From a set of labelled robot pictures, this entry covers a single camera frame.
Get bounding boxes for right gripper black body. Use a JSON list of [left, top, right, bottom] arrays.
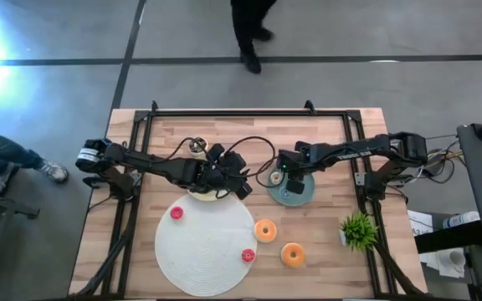
[[277, 141, 311, 176]]

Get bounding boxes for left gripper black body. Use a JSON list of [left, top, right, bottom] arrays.
[[202, 150, 250, 189]]

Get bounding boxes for large orange glazed donut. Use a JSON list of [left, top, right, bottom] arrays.
[[279, 242, 307, 269], [253, 218, 279, 244]]

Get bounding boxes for cream round plate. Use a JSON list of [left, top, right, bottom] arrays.
[[187, 187, 233, 202]]

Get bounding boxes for blue-green round plate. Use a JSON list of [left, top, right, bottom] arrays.
[[266, 166, 315, 207]]

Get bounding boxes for chocolate donut with white rim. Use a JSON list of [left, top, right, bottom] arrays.
[[187, 136, 209, 159]]

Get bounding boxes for white round woven placemat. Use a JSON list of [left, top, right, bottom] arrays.
[[154, 192, 259, 298]]

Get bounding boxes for small green potted plant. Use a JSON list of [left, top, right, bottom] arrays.
[[339, 212, 379, 253]]

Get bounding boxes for white paper sheets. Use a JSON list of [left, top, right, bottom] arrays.
[[407, 208, 435, 237]]

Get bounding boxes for black shelf bar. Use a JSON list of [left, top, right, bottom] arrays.
[[414, 221, 482, 254]]

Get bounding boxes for white bottle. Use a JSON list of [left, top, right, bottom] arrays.
[[442, 211, 481, 229]]

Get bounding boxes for white paper cup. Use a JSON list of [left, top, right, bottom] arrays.
[[437, 248, 468, 279]]

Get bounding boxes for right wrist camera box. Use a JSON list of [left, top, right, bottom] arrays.
[[285, 178, 305, 195]]

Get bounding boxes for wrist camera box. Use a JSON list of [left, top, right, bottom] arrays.
[[208, 143, 226, 161], [285, 178, 305, 195]]

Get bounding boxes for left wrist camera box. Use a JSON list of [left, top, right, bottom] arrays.
[[208, 143, 226, 161]]

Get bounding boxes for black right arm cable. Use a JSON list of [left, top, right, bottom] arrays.
[[223, 135, 286, 189]]

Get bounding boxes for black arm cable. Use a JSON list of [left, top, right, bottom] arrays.
[[169, 136, 217, 166], [223, 135, 286, 189]]

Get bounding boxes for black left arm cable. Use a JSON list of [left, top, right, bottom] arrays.
[[169, 136, 217, 166]]

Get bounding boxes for black metal table frame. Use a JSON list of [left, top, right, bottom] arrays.
[[69, 99, 428, 298]]

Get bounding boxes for bundle of cables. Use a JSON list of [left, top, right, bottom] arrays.
[[416, 133, 464, 185]]

